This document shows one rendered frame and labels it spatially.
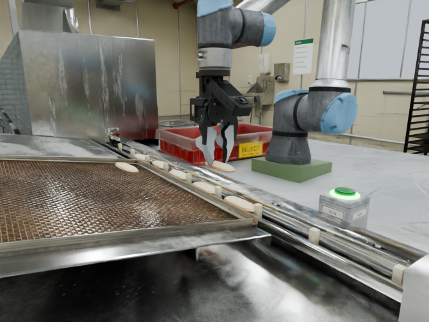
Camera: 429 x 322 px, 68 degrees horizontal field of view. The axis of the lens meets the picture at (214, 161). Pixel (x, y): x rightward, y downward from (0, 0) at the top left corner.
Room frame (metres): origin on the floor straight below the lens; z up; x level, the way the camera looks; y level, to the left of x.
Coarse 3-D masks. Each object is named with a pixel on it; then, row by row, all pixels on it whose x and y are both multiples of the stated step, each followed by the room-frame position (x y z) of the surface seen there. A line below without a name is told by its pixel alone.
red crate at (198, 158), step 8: (160, 144) 1.35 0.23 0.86; (168, 144) 1.27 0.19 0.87; (264, 144) 1.27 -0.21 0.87; (168, 152) 1.27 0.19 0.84; (176, 152) 1.21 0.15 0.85; (184, 152) 1.15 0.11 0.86; (192, 152) 1.10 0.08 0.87; (200, 152) 1.12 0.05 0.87; (216, 152) 1.15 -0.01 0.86; (232, 152) 1.19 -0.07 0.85; (264, 152) 1.28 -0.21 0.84; (192, 160) 1.10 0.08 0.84; (200, 160) 1.12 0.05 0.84; (216, 160) 1.14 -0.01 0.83; (232, 160) 1.19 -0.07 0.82
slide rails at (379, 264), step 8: (136, 152) 1.21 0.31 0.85; (152, 160) 1.07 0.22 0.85; (192, 176) 0.88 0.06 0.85; (224, 192) 0.74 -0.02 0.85; (224, 200) 0.69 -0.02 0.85; (272, 216) 0.60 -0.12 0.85; (280, 216) 0.60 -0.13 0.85; (288, 224) 0.56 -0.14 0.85; (296, 224) 0.56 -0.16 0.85; (304, 232) 0.52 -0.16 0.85; (320, 240) 0.49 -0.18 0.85; (328, 240) 0.49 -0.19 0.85; (336, 248) 0.47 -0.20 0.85; (344, 248) 0.47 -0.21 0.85; (352, 248) 0.47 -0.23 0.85; (352, 256) 0.45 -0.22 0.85; (360, 256) 0.44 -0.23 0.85; (368, 256) 0.44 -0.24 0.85; (368, 264) 0.42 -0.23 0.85; (376, 264) 0.42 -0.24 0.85; (384, 264) 0.42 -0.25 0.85; (392, 272) 0.40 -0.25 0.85
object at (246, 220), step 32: (0, 160) 0.68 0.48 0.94; (32, 160) 0.72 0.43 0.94; (64, 160) 0.77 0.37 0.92; (96, 160) 0.81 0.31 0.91; (128, 160) 0.86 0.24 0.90; (0, 192) 0.47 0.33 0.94; (32, 192) 0.49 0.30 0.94; (64, 192) 0.51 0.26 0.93; (128, 192) 0.56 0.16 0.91; (160, 192) 0.60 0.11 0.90; (192, 192) 0.62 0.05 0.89; (0, 224) 0.35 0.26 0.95; (32, 224) 0.36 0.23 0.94; (64, 224) 0.38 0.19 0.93; (128, 224) 0.41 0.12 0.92; (192, 224) 0.40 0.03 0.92; (224, 224) 0.43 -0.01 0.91; (256, 224) 0.47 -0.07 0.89; (0, 256) 0.28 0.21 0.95
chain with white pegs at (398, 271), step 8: (120, 144) 1.29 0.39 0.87; (168, 168) 0.95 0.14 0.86; (216, 192) 0.72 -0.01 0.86; (256, 208) 0.60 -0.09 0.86; (312, 232) 0.49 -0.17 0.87; (312, 240) 0.49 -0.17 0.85; (400, 264) 0.39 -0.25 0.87; (400, 272) 0.37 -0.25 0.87; (392, 280) 0.38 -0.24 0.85; (400, 280) 0.37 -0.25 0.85
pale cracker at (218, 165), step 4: (212, 164) 0.71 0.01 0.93; (216, 164) 0.70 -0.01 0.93; (220, 164) 0.70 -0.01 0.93; (224, 164) 0.70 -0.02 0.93; (228, 164) 0.70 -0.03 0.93; (216, 168) 0.69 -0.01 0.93; (220, 168) 0.68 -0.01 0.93; (224, 168) 0.68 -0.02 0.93; (228, 168) 0.67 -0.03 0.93; (232, 168) 0.68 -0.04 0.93
